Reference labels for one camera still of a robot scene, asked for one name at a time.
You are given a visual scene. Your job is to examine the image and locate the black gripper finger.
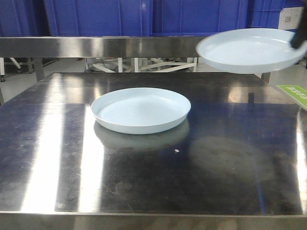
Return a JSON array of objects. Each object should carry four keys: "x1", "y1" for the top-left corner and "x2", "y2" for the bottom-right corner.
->
[{"x1": 290, "y1": 14, "x2": 307, "y2": 49}]

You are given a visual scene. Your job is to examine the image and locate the light blue plate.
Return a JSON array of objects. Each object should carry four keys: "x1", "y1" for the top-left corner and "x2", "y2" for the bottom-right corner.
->
[
  {"x1": 196, "y1": 28, "x2": 307, "y2": 74},
  {"x1": 91, "y1": 88, "x2": 191, "y2": 135}
]

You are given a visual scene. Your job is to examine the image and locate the white label on bin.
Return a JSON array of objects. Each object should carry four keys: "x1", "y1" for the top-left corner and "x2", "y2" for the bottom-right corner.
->
[{"x1": 278, "y1": 7, "x2": 303, "y2": 30}]

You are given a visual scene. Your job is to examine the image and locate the blue bin upper right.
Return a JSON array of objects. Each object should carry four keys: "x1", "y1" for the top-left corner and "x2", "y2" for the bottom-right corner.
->
[{"x1": 247, "y1": 0, "x2": 305, "y2": 32}]

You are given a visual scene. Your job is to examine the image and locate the blue bin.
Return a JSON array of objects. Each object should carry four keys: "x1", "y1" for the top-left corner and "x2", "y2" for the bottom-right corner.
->
[
  {"x1": 0, "y1": 0, "x2": 153, "y2": 37},
  {"x1": 152, "y1": 0, "x2": 248, "y2": 36},
  {"x1": 247, "y1": 0, "x2": 305, "y2": 32}
]

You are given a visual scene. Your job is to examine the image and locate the green floor marking sign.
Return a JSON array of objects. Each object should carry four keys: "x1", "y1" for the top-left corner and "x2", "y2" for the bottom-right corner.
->
[{"x1": 277, "y1": 85, "x2": 307, "y2": 110}]

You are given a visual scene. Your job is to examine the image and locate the blue bin upper middle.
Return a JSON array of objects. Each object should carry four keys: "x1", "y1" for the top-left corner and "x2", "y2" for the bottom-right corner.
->
[{"x1": 152, "y1": 0, "x2": 248, "y2": 36}]

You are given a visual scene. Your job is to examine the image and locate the blue bin upper left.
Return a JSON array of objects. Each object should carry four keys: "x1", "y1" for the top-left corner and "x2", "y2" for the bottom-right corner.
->
[{"x1": 0, "y1": 0, "x2": 153, "y2": 37}]

